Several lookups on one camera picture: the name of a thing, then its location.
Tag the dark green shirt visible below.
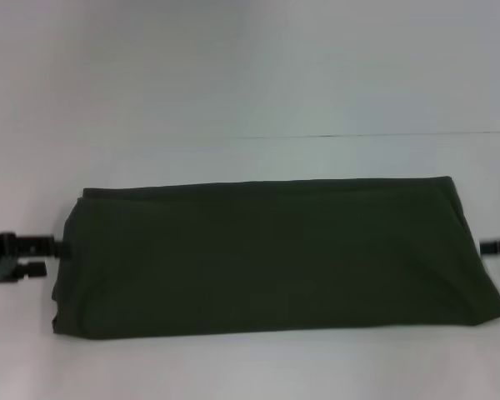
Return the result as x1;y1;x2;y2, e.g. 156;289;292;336
49;174;500;342

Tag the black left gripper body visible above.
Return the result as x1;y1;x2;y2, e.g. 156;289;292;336
0;232;24;289

